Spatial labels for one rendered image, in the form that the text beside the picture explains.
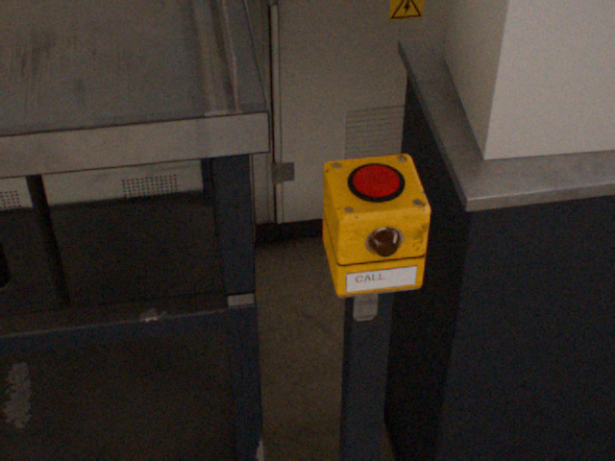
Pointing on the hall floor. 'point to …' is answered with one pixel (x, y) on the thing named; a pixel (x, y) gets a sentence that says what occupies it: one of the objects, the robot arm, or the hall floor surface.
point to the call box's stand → (364, 375)
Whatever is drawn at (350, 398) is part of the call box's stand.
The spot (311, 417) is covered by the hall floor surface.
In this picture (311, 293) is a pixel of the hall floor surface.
